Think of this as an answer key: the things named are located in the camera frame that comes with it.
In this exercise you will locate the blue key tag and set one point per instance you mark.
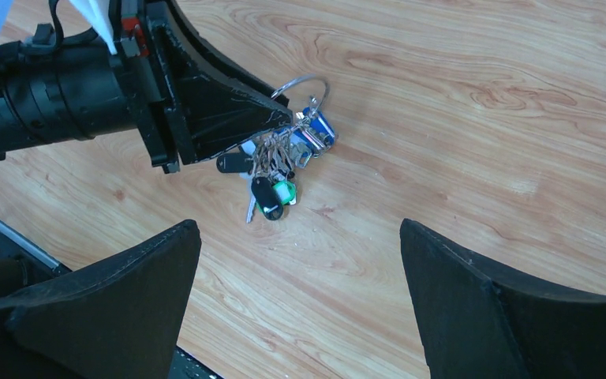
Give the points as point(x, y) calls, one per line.
point(300, 149)
point(319, 134)

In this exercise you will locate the black key tag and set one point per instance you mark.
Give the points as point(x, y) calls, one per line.
point(267, 198)
point(234, 163)

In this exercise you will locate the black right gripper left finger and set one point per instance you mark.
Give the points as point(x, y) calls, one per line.
point(99, 314)

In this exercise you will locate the silver keys bunch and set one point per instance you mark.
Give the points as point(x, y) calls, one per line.
point(271, 160)

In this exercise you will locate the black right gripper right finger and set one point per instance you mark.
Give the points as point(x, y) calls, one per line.
point(479, 318)

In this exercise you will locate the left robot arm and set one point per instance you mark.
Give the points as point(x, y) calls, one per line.
point(56, 88)

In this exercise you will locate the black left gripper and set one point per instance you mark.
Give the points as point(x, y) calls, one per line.
point(213, 104)

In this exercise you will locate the green key tag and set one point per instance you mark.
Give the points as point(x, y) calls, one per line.
point(286, 192)

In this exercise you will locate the blue key tag on ring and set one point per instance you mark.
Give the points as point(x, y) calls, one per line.
point(300, 149)

